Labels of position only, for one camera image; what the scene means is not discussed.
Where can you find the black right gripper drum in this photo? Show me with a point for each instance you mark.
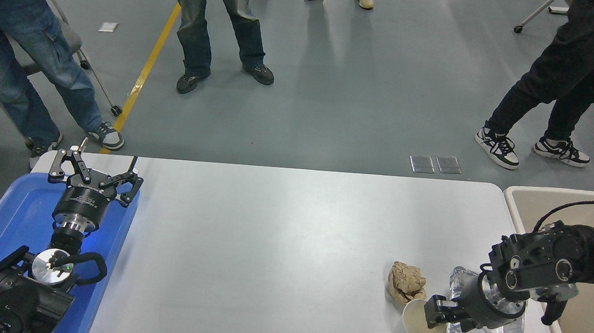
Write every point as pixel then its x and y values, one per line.
pixel 480 307

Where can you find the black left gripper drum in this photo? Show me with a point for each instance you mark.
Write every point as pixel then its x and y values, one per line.
pixel 83 204

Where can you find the white paper cup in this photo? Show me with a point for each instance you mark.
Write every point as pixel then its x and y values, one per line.
pixel 412 326

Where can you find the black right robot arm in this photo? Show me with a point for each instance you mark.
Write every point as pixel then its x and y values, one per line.
pixel 557 258

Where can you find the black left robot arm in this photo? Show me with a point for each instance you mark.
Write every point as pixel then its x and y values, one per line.
pixel 16 298

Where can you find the crumpled tan paper ball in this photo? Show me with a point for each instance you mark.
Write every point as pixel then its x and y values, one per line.
pixel 406 283

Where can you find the blue plastic tray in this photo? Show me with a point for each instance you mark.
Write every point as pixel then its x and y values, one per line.
pixel 16 220

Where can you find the grey folding chair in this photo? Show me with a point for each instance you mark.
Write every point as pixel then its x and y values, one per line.
pixel 70 38

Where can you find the silver floor socket cover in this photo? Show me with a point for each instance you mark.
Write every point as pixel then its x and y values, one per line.
pixel 422 164
pixel 448 164

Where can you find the seated person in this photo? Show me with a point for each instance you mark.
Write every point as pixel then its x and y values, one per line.
pixel 13 37

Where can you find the white wheeled office chair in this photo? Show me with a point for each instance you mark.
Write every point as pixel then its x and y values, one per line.
pixel 518 29

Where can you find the white furniture foot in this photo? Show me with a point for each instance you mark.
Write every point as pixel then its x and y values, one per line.
pixel 559 10

